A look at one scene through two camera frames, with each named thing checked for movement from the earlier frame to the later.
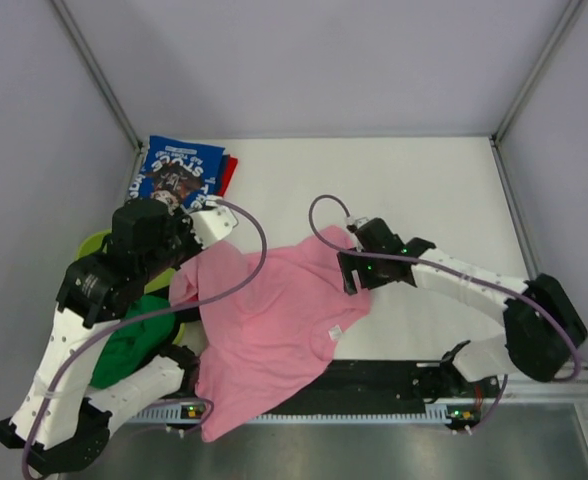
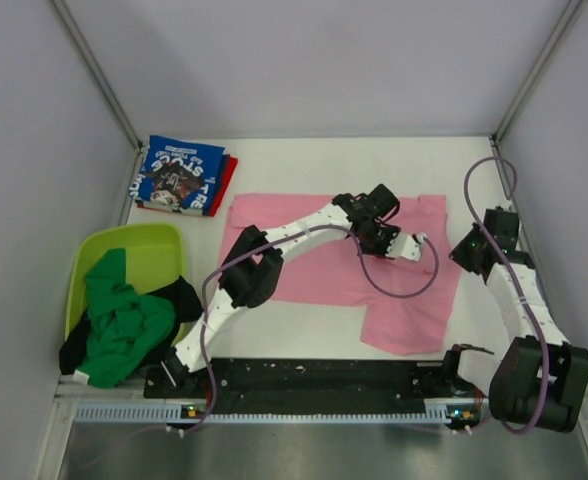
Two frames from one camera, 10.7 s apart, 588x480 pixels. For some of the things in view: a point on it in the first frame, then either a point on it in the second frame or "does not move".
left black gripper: (183, 220) → (390, 234)
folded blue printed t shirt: (184, 174) does not move
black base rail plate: (381, 387) does not move
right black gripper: (350, 262) → (458, 253)
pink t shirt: (267, 320) → (407, 305)
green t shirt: (132, 342) does not move
